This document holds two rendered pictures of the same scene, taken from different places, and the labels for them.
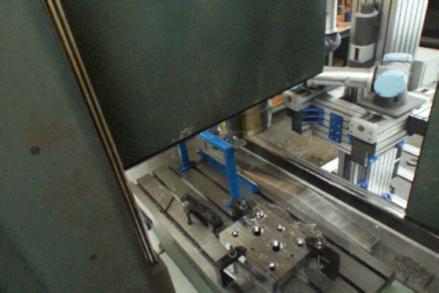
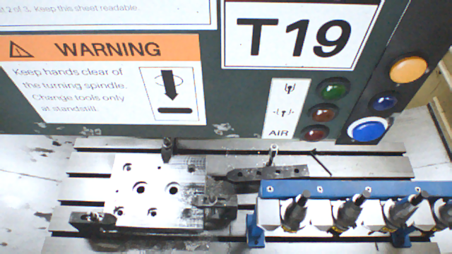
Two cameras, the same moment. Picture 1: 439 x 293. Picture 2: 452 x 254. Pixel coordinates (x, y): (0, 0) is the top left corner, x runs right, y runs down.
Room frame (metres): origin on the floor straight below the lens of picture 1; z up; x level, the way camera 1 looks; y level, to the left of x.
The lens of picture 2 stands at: (1.18, -0.32, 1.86)
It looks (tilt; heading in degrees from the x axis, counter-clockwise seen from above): 56 degrees down; 124
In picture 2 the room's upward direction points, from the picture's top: straight up
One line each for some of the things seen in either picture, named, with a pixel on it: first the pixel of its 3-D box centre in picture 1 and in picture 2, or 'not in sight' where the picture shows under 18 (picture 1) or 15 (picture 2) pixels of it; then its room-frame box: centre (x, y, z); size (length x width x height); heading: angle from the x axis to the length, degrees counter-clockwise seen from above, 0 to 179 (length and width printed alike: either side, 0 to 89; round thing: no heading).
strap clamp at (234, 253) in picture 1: (232, 261); (169, 147); (0.74, 0.02, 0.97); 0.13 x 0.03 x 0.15; 122
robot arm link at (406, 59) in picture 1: (395, 68); not in sight; (1.38, -0.86, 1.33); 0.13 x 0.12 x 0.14; 145
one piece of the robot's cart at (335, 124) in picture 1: (335, 128); not in sight; (1.57, -0.69, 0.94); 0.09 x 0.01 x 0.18; 27
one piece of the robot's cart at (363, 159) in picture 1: (381, 143); not in sight; (1.41, -0.87, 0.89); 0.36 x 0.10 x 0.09; 117
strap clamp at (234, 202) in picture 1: (243, 211); (215, 204); (0.98, -0.06, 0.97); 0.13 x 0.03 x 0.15; 32
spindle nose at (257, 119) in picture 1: (243, 106); not in sight; (0.85, -0.09, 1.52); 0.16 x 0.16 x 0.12
